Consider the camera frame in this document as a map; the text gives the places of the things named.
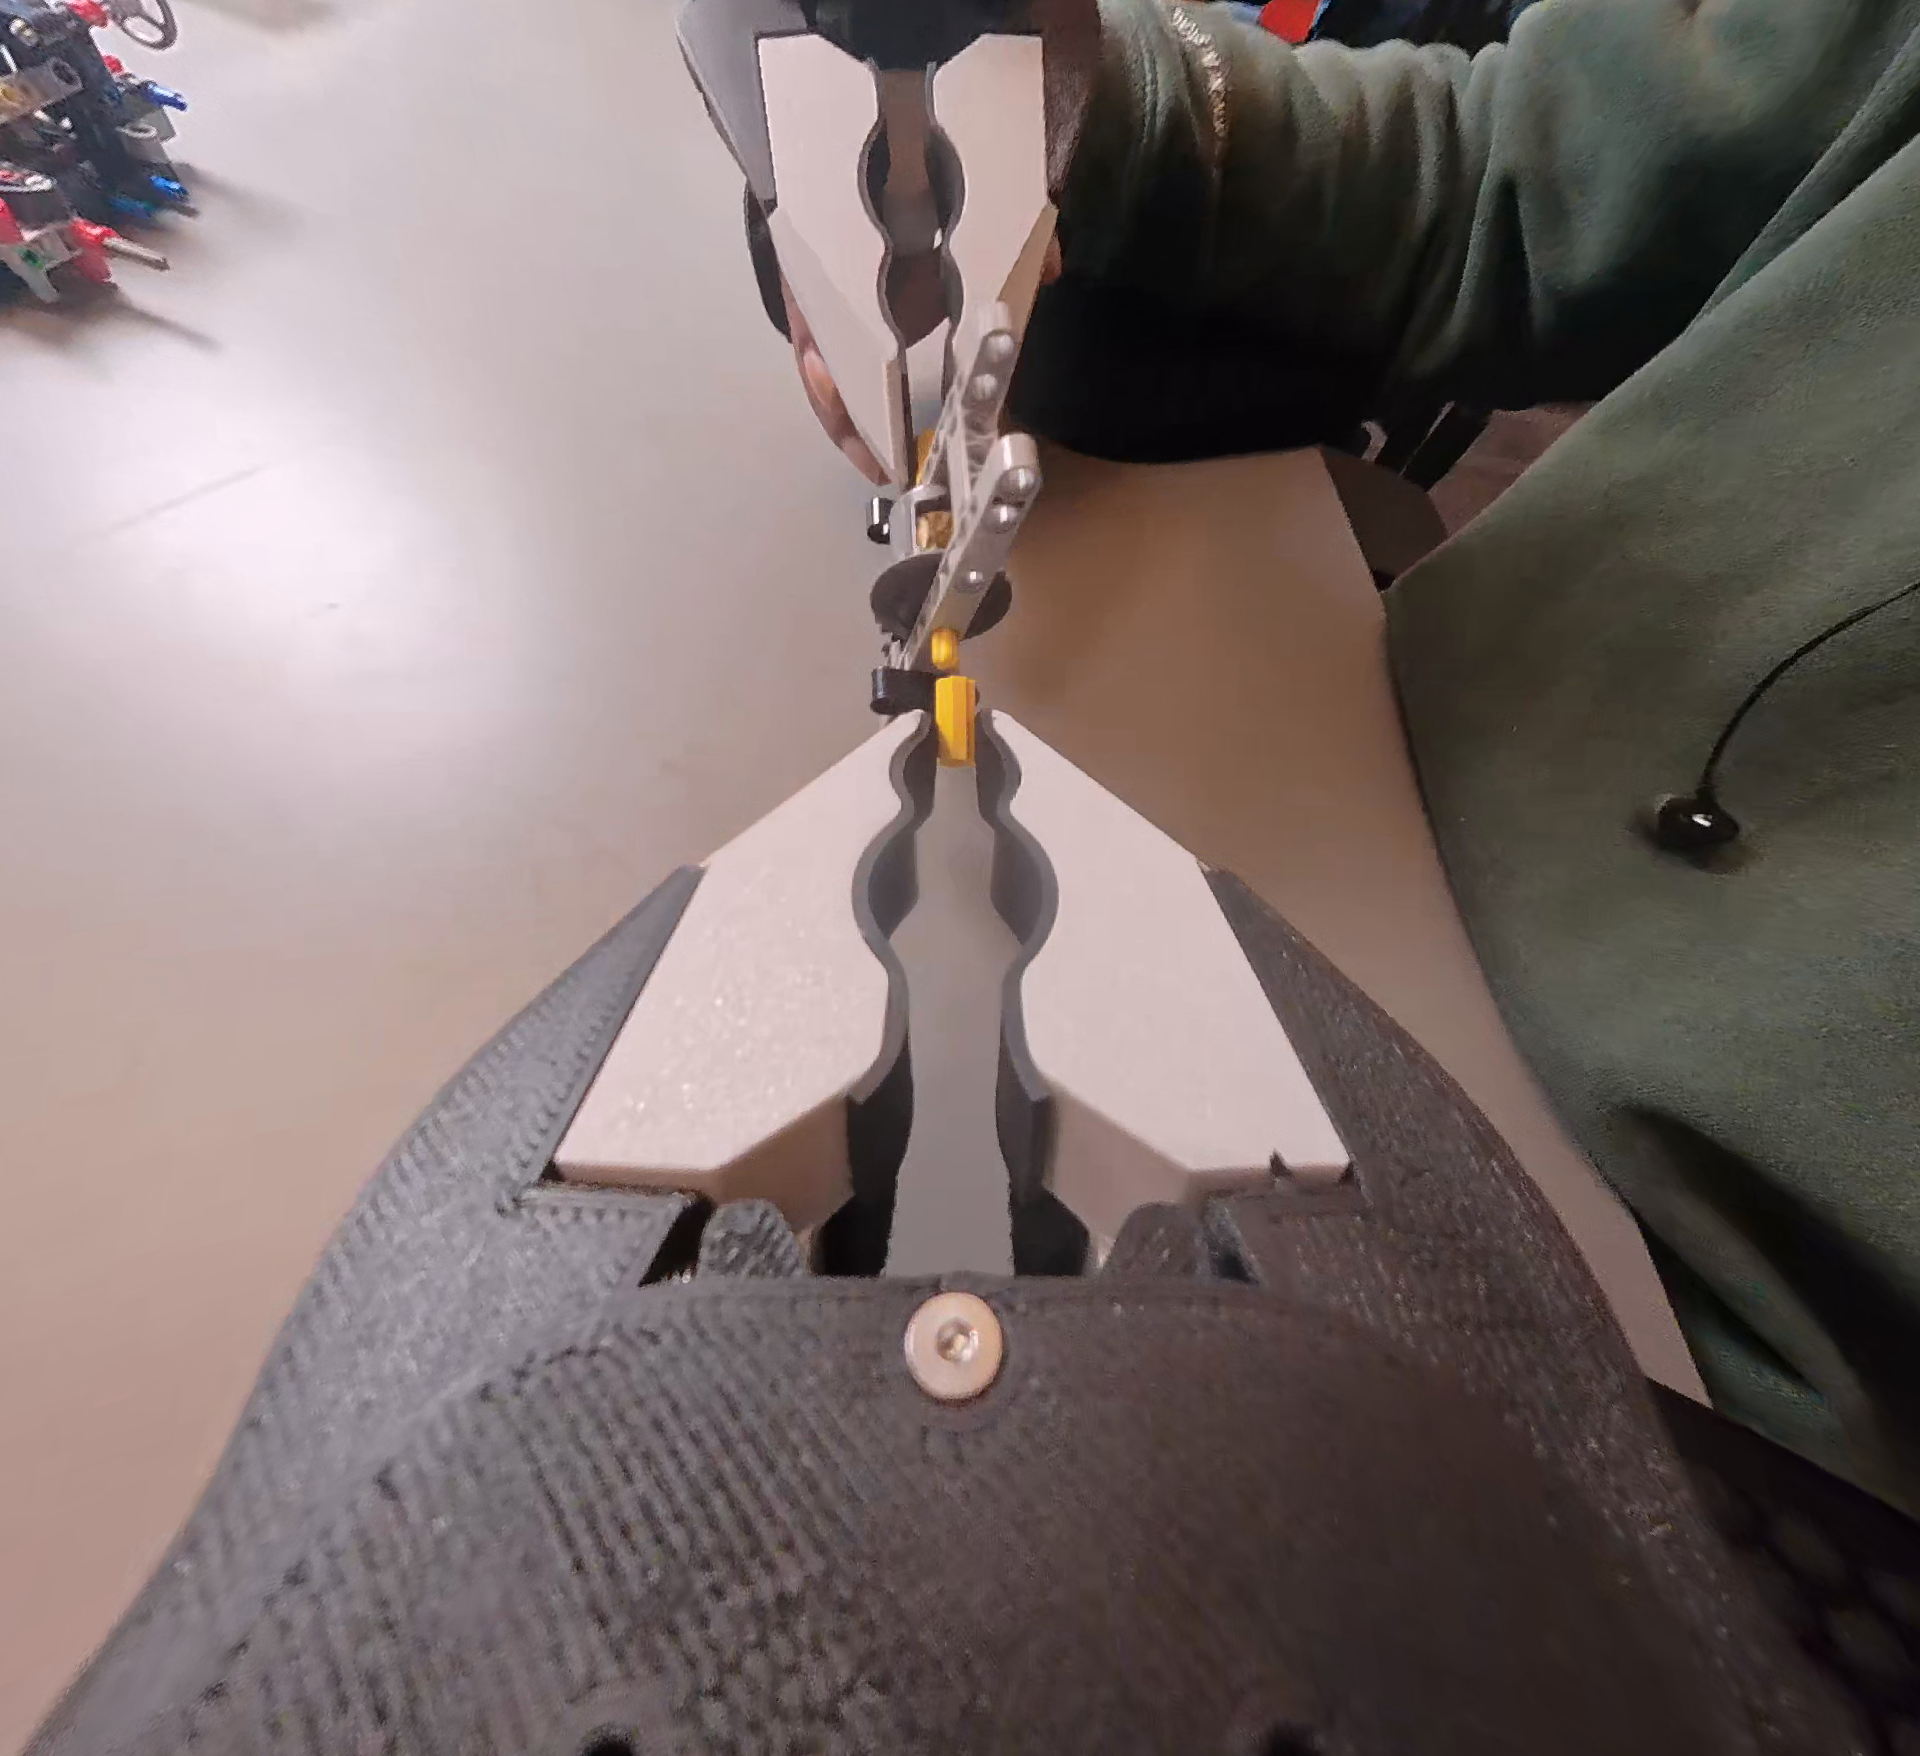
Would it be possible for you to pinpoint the person's right forearm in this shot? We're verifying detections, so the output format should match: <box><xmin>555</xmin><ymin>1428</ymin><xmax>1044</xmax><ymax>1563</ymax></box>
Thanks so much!
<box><xmin>1051</xmin><ymin>0</ymin><xmax>1920</xmax><ymax>415</ymax></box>

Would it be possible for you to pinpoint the lego car chassis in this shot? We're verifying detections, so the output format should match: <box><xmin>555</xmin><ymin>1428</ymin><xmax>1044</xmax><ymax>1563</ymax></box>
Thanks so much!
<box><xmin>0</xmin><ymin>0</ymin><xmax>198</xmax><ymax>311</ymax></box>

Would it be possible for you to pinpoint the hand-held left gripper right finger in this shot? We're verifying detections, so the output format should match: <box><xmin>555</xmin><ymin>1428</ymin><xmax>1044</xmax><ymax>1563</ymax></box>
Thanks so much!
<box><xmin>978</xmin><ymin>713</ymin><xmax>1356</xmax><ymax>1227</ymax></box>

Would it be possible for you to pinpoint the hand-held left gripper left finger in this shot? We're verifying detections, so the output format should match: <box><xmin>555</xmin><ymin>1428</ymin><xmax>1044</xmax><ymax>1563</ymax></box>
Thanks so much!
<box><xmin>549</xmin><ymin>718</ymin><xmax>931</xmax><ymax>1221</ymax></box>

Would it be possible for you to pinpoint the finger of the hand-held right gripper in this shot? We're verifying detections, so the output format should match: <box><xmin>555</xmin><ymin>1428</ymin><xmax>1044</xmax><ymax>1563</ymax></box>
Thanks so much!
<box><xmin>754</xmin><ymin>35</ymin><xmax>919</xmax><ymax>489</ymax></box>
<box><xmin>915</xmin><ymin>29</ymin><xmax>1065</xmax><ymax>341</ymax></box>

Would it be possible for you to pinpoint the person's right hand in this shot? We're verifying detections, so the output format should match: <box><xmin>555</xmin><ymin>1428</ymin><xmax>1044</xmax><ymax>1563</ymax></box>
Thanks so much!
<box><xmin>777</xmin><ymin>216</ymin><xmax>1407</xmax><ymax>489</ymax></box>

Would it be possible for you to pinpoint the person's green sweatshirt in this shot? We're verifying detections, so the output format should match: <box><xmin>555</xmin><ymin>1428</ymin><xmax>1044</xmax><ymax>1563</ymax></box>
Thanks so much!
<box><xmin>1379</xmin><ymin>256</ymin><xmax>1920</xmax><ymax>1517</ymax></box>

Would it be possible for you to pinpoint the black hoodie drawstring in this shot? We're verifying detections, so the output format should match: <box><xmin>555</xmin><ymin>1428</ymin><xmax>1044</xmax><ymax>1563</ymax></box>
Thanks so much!
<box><xmin>1650</xmin><ymin>579</ymin><xmax>1920</xmax><ymax>864</ymax></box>

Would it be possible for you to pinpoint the grey lego frame assembly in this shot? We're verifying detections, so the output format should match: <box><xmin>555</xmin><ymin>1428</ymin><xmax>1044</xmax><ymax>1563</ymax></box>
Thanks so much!
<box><xmin>862</xmin><ymin>301</ymin><xmax>1047</xmax><ymax>716</ymax></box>

